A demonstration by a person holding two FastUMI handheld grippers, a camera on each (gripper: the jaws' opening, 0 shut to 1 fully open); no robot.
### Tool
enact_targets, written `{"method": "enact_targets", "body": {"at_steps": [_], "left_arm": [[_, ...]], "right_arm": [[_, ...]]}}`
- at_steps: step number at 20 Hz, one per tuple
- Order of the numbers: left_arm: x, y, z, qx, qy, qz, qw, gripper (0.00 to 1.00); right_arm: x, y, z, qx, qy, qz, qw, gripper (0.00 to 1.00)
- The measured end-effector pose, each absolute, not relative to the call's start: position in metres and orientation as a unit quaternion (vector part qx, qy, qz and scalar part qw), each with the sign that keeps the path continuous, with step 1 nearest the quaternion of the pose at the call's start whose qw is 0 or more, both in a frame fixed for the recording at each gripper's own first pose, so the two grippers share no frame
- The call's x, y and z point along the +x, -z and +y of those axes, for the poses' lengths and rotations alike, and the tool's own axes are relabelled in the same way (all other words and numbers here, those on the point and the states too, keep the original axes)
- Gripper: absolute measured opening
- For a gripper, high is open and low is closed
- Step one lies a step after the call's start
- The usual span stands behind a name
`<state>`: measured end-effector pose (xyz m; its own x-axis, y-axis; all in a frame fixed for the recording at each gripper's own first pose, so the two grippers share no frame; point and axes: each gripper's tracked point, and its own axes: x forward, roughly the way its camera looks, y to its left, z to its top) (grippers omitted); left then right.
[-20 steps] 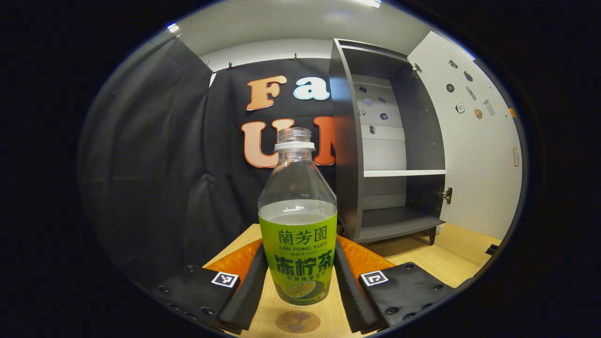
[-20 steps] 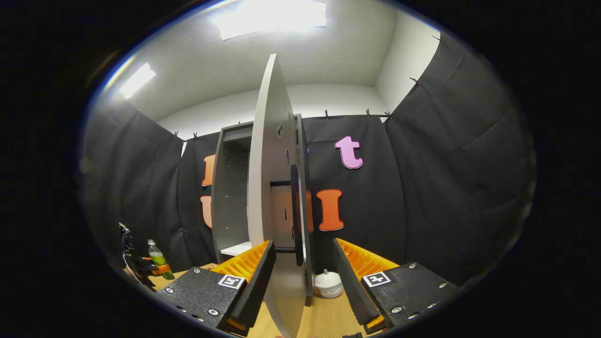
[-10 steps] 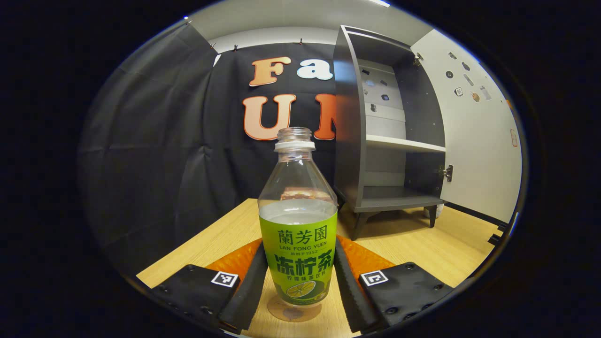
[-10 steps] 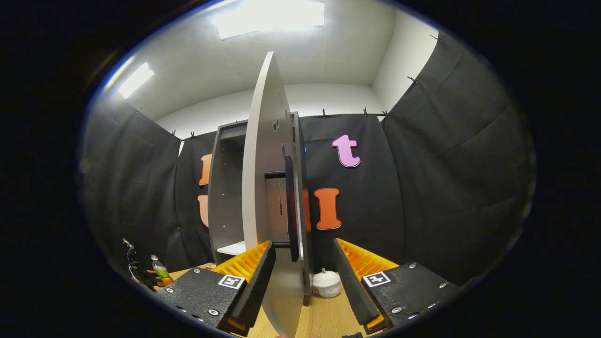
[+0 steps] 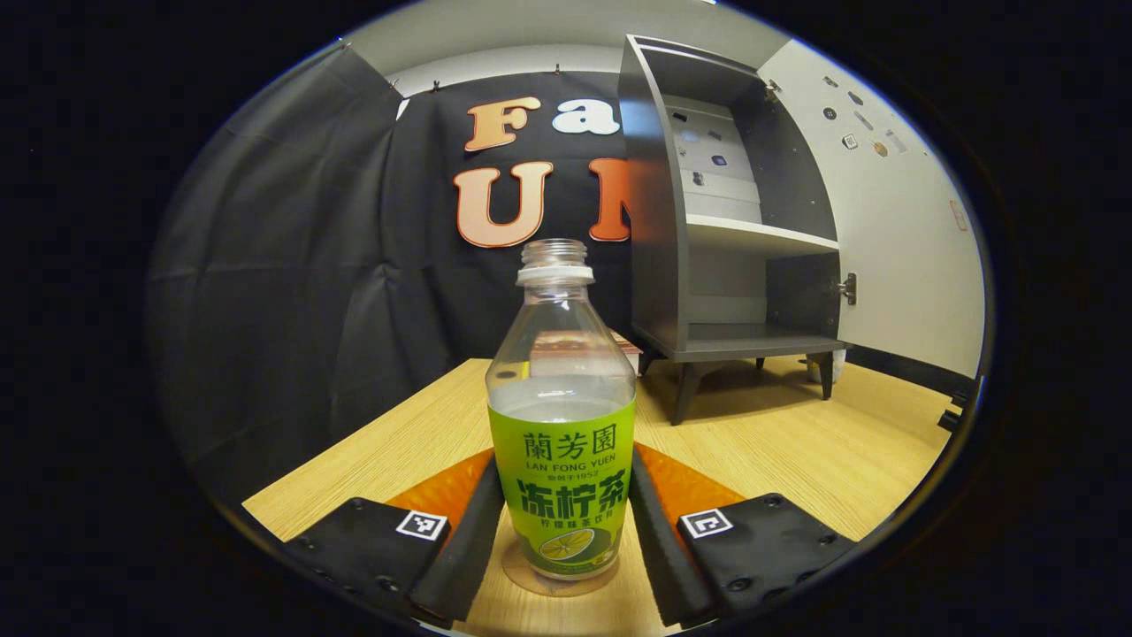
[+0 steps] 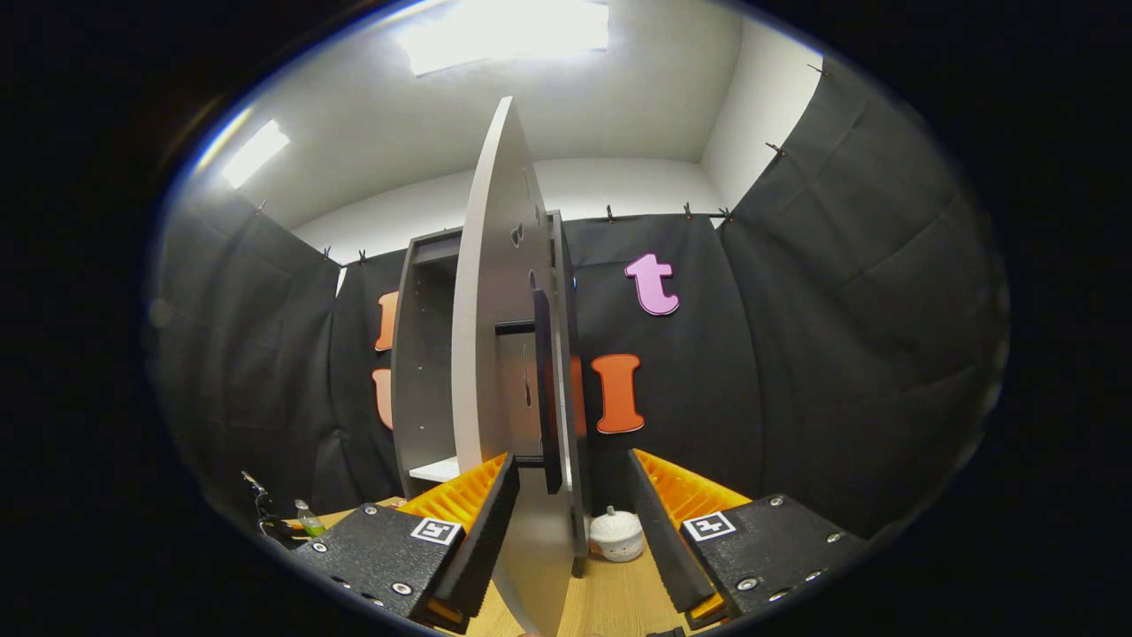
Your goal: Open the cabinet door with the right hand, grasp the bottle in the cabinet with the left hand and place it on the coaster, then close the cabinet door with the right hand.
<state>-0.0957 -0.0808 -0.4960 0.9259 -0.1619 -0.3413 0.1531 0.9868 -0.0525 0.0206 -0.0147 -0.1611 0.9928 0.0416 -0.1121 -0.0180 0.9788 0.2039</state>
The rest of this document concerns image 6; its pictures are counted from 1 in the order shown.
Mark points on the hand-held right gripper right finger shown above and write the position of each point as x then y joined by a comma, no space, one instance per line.
659,540

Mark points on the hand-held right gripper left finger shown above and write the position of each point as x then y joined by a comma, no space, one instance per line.
486,540

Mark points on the green label bottle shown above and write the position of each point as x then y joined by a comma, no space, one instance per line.
311,524

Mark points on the dark grey cabinet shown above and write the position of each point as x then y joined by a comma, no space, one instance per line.
424,354

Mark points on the beige cabinet door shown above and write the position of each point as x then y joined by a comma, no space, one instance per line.
495,265

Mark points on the white lidded jar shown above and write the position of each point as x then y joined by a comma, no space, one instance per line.
616,535

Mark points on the black backdrop cloth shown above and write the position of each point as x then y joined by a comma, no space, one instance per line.
840,354

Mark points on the narrow ceiling light panel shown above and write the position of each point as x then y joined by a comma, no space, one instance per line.
255,152

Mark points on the large ceiling light panel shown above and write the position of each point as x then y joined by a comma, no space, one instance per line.
504,31

